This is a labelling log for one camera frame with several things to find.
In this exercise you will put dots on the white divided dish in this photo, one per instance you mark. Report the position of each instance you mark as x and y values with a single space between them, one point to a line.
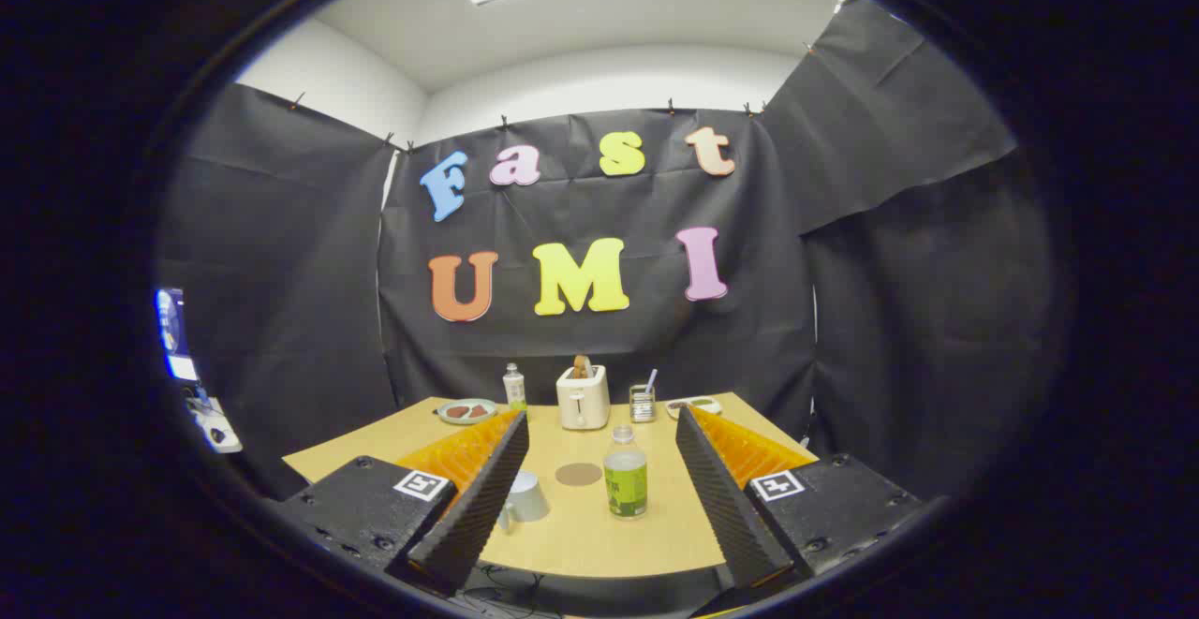
693 407

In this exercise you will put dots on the pale green plate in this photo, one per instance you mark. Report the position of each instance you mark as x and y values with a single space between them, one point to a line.
466 420

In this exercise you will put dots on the green label juice bottle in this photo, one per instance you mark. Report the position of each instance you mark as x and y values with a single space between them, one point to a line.
626 483

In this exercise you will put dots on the pale blue cup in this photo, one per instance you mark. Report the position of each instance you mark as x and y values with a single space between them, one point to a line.
527 499

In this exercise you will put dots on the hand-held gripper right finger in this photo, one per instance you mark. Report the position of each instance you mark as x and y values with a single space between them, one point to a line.
726 507

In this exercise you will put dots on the monitor screen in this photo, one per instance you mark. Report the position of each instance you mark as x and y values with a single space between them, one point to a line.
173 329

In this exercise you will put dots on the white toaster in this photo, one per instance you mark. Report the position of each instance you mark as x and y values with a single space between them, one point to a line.
583 404

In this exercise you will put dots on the white device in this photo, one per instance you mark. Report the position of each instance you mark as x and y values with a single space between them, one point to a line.
215 427

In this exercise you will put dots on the round brown coaster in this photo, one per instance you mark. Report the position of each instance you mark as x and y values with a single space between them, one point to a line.
578 475

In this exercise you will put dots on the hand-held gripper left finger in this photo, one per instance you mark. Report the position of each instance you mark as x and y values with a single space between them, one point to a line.
478 507

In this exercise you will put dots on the slim green drink bottle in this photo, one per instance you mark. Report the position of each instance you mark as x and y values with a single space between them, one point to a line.
514 390

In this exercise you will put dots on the striped straw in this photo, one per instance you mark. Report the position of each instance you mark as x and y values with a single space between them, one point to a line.
651 380

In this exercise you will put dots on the brown bread slice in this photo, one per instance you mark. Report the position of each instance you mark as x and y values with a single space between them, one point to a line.
582 367

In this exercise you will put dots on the wooden table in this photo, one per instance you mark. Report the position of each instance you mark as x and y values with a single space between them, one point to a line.
581 544

